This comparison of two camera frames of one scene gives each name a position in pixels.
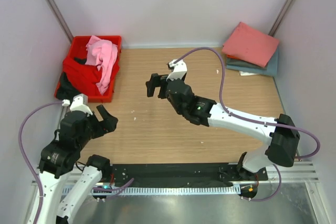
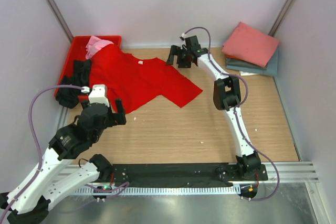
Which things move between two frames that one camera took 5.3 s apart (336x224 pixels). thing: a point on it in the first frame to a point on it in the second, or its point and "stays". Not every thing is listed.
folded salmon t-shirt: (249, 44) stays
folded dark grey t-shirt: (237, 62) stays
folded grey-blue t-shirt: (271, 70) stays
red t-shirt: (84, 78) to (136, 80)
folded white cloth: (241, 73) stays
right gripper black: (157, 81) to (176, 51)
